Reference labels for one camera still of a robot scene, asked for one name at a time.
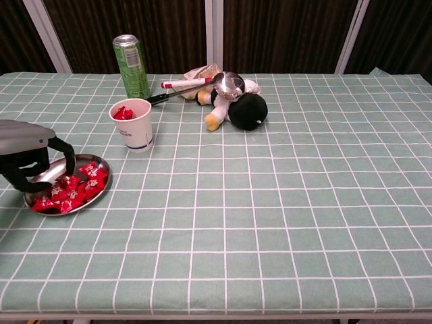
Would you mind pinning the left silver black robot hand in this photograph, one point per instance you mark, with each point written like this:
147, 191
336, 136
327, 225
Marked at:
23, 138

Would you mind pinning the red candy pile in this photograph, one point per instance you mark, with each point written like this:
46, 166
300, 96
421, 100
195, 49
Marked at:
74, 192

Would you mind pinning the round steel plate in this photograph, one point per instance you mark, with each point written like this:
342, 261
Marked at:
87, 160

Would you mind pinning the white paper cup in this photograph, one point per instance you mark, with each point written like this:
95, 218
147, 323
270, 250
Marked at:
135, 131

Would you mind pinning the dark brown partition screen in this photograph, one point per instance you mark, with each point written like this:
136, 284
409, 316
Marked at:
398, 33
13, 33
287, 33
94, 33

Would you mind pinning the green drink can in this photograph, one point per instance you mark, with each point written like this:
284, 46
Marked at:
133, 71

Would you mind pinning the red white marker pen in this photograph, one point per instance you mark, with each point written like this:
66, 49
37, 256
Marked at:
182, 82

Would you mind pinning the clear snack bag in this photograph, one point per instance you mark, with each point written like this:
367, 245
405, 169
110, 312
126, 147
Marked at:
202, 72

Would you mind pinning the black white penguin plush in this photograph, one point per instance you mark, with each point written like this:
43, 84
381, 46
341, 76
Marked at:
248, 111

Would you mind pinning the green checked tablecloth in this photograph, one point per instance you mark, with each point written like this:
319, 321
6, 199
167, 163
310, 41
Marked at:
270, 202

